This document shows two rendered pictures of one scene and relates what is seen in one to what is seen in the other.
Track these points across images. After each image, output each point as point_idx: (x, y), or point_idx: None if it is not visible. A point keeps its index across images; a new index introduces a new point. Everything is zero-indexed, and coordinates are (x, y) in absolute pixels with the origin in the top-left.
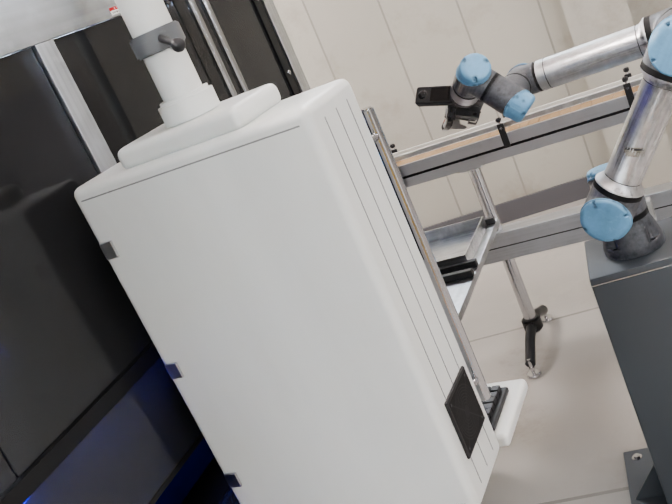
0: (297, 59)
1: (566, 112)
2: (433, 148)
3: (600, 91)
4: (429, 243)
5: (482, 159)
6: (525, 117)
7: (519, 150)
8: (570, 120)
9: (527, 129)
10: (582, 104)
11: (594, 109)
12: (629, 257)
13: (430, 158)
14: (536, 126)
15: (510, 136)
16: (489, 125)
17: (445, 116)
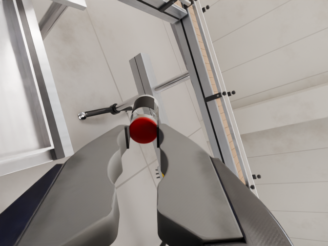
0: None
1: (229, 140)
2: (203, 41)
3: (243, 166)
4: (13, 66)
5: (195, 81)
6: (226, 112)
7: (201, 108)
8: (222, 145)
9: (216, 114)
10: (235, 149)
11: (230, 162)
12: None
13: (195, 40)
14: (218, 121)
15: (212, 102)
16: (221, 83)
17: (158, 131)
